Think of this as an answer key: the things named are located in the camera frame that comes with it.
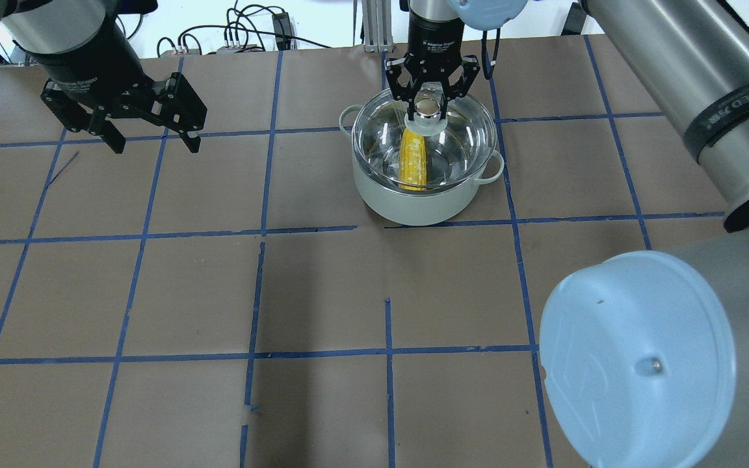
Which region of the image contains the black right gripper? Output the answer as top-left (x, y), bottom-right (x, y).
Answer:
top-left (386, 13), bottom-right (480, 121)

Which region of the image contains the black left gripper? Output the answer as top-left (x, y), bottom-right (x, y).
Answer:
top-left (32, 17), bottom-right (208, 154)

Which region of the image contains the glass pot lid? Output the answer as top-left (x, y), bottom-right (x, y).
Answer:
top-left (339, 83), bottom-right (497, 196)

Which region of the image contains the yellow corn cob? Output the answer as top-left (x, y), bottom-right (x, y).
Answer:
top-left (397, 128), bottom-right (428, 190)

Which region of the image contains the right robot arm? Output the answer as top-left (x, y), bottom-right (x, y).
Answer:
top-left (383, 34), bottom-right (726, 467)

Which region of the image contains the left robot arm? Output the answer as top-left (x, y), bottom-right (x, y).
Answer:
top-left (0, 1), bottom-right (207, 153)

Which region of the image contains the black power adapter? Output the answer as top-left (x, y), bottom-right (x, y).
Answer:
top-left (272, 12), bottom-right (295, 50)

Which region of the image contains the aluminium frame post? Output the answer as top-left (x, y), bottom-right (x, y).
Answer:
top-left (352, 1), bottom-right (395, 53)

